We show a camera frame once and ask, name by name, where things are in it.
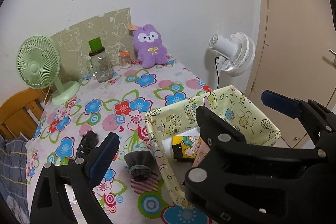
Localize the white standing fan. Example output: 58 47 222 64
209 32 256 87

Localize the black plastic bag bundle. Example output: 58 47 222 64
75 131 98 159

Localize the beige door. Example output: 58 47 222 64
245 0 335 148

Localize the grey plaid pillow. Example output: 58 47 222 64
1 136 30 223

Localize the pink wet wipes pack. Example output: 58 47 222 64
193 140 210 167

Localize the yellow cartoon tissue pack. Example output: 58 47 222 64
171 136 202 162

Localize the glass jar with green lid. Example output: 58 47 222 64
87 38 113 83

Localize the small jar with orange lid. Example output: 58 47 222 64
118 51 131 69

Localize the floral tablecloth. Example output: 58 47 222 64
26 57 211 223

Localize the green patterned cardboard panel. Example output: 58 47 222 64
51 8 135 83

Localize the grey drawstring pouch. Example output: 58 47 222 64
124 151 154 182

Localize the green desk fan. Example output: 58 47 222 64
16 35 80 106

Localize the purple plush bunny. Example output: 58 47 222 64
132 24 167 69

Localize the yellow patterned storage box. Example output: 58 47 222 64
145 86 281 207

